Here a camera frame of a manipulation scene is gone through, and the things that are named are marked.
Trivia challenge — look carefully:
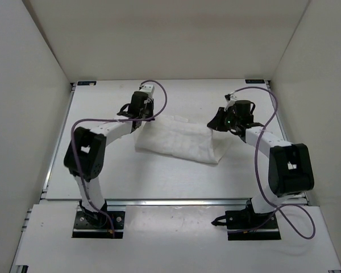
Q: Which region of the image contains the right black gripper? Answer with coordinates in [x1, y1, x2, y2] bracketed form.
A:
[207, 107, 239, 133]

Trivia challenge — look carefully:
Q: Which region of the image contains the white pleated skirt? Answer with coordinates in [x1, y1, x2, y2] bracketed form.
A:
[134, 114, 232, 164]

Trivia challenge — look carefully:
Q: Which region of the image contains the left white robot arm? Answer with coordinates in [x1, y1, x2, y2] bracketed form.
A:
[64, 84, 154, 226]

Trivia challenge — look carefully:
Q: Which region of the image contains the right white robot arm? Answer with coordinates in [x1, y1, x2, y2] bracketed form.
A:
[207, 100, 314, 228]

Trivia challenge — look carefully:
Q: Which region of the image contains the right blue table label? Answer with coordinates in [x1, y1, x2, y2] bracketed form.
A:
[245, 79, 265, 84]

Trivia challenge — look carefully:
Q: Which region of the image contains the blue table label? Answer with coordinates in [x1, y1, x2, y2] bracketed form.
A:
[245, 79, 265, 84]
[77, 81, 97, 86]

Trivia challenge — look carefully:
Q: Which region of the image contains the left blue table label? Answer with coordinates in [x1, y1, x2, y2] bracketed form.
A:
[77, 81, 97, 86]

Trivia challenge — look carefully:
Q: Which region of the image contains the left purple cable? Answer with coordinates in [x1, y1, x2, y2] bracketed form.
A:
[70, 80, 168, 237]

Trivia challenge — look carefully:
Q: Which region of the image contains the purple cable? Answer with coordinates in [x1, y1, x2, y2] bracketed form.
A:
[70, 80, 168, 237]
[230, 86, 315, 239]

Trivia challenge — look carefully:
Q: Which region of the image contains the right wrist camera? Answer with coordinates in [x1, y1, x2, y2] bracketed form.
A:
[224, 93, 238, 111]

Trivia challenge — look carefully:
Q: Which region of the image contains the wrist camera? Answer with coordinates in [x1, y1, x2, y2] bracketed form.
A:
[224, 93, 238, 111]
[139, 84, 155, 99]

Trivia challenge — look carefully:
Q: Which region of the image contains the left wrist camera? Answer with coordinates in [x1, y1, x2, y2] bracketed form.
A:
[139, 84, 155, 99]

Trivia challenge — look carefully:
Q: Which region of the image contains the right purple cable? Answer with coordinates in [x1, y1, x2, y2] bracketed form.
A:
[230, 86, 315, 239]

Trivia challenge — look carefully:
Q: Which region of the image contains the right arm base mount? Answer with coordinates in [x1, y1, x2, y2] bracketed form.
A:
[211, 200, 281, 241]

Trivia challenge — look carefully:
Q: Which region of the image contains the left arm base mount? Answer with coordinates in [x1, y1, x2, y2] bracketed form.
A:
[72, 205, 126, 239]

